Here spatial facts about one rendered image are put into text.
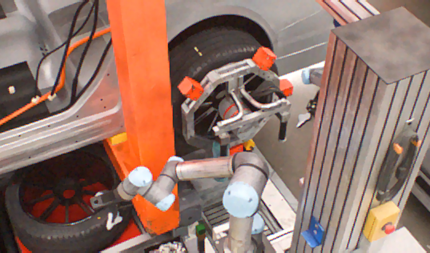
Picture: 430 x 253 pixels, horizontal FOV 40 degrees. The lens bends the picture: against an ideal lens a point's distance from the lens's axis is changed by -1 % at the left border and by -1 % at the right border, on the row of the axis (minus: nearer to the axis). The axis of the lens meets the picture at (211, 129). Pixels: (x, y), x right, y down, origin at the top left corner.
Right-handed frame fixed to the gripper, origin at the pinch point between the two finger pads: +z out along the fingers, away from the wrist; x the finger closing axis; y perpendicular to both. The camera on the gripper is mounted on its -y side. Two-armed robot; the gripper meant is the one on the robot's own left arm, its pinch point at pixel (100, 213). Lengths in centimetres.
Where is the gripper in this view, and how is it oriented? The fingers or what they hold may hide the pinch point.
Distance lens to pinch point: 245.5
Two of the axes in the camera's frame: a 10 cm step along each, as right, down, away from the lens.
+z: -5.3, 4.9, 6.9
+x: -4.0, -8.6, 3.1
